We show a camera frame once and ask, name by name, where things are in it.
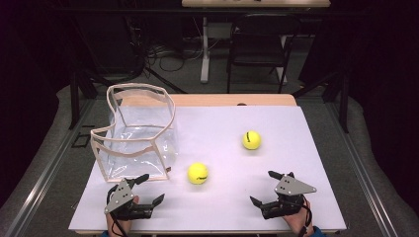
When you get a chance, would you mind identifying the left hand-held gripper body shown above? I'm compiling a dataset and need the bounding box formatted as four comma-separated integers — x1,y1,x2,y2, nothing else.
104,178,154,221

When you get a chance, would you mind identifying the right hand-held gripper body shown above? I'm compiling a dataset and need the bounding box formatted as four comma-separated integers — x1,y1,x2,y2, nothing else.
261,171,317,220

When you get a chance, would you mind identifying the yellow tennis ball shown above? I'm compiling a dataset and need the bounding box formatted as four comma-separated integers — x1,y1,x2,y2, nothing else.
187,162,210,186
242,129,263,151

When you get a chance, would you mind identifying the clear bag with beige trim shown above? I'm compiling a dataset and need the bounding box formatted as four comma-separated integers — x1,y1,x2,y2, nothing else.
90,82,180,184

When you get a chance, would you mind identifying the person's left hand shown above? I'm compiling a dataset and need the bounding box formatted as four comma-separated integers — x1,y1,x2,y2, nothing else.
107,196,140,237

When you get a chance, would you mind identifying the person's right hand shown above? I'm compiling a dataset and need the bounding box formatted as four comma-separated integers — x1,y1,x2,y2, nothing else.
283,200,314,237

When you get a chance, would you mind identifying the white table cover sheet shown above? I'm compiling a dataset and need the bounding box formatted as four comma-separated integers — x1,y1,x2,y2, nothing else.
68,105,348,232

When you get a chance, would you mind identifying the wooden table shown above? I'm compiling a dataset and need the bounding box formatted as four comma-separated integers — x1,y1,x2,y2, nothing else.
74,93,344,235

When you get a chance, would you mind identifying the black tripod leg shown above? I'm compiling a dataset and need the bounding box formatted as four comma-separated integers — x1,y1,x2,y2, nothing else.
144,67,187,95

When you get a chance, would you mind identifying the black metal stand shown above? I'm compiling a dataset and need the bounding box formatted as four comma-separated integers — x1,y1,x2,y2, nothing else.
68,70,81,130

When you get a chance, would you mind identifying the black folding chair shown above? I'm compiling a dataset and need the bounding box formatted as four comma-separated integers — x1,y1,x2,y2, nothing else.
226,13,302,95

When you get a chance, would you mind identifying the beige desk with white legs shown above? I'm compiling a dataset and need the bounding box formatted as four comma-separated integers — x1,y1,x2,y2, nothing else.
181,0,331,85

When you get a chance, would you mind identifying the left hand-held gripper black cable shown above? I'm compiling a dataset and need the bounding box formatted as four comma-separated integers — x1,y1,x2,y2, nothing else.
106,184,128,237

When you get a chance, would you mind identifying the hand-held gripper black cable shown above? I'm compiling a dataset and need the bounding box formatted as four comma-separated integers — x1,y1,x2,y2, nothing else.
106,184,128,237
297,196,313,237

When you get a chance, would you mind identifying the right hand-held gripper black cable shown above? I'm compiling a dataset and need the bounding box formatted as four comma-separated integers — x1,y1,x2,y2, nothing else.
297,196,313,237

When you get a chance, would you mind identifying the aluminium floor rail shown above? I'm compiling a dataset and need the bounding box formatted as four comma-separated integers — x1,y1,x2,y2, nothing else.
324,102,399,237
4,98,95,237

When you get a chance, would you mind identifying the bundle of floor cables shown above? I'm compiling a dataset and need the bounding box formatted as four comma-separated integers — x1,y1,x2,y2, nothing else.
144,42,202,73

